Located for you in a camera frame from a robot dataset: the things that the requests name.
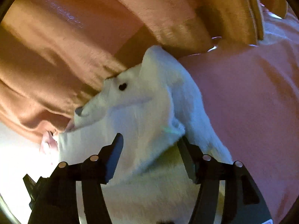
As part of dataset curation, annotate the white sweater with black hearts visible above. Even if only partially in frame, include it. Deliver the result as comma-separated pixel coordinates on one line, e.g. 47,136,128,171
58,46,232,223

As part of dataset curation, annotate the pink fleece blanket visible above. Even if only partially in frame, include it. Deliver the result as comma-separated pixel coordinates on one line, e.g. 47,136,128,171
39,7,299,224

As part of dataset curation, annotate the orange curtain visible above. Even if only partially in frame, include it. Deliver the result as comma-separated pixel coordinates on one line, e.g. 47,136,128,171
1,0,288,142

